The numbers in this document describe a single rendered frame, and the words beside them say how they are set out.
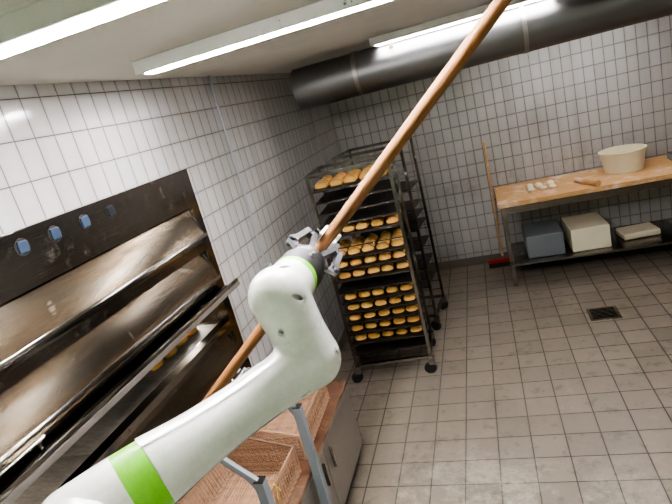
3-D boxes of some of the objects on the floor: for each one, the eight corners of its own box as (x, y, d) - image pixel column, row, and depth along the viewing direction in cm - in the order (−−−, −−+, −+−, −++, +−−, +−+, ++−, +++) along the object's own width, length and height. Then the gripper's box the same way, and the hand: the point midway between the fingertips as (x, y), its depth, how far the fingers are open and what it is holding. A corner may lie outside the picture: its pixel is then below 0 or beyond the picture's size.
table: (511, 288, 541) (497, 204, 517) (506, 261, 614) (493, 187, 590) (762, 254, 476) (760, 157, 451) (723, 229, 549) (719, 144, 524)
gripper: (261, 258, 107) (296, 226, 128) (324, 305, 107) (348, 265, 129) (280, 230, 104) (312, 202, 126) (345, 278, 104) (366, 242, 126)
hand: (327, 238), depth 124 cm, fingers closed on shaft, 3 cm apart
